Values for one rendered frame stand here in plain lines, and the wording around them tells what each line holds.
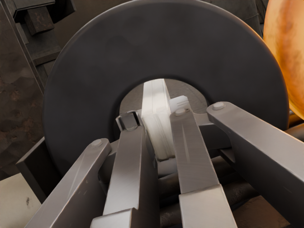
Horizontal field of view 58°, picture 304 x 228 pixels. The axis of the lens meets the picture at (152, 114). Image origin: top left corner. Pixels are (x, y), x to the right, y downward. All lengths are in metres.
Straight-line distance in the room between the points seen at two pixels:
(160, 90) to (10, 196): 0.12
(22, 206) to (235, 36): 0.17
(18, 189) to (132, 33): 0.13
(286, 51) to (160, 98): 0.07
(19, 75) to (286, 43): 0.34
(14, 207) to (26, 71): 0.24
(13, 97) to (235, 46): 0.32
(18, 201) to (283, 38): 0.19
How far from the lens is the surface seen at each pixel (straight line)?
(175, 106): 0.16
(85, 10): 6.99
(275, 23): 0.18
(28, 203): 0.20
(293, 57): 0.18
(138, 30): 0.16
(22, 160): 0.17
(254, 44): 0.17
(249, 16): 2.64
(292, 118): 0.23
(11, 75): 0.42
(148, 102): 0.16
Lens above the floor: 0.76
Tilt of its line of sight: 16 degrees down
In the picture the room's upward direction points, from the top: 19 degrees counter-clockwise
